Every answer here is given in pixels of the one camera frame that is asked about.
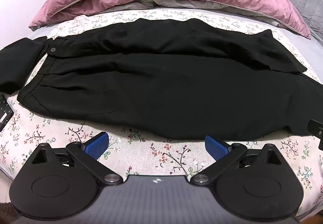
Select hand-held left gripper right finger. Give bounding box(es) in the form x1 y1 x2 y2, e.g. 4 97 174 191
190 134 290 185

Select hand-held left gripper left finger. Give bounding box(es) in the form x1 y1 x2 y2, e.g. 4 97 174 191
26 132 125 185

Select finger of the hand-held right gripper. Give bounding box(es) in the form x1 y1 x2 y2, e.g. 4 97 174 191
308 119 323 150

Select black pants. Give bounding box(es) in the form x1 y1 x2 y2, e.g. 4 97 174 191
17 18 323 140

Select floral blanket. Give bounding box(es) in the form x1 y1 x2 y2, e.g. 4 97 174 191
0 8 323 214

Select grey bed sheet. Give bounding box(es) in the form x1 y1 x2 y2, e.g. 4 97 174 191
0 22 323 184

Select black flat device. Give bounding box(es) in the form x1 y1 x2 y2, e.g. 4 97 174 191
0 92 14 132

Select black garment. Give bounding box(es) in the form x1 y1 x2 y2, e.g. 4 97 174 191
0 38 48 95

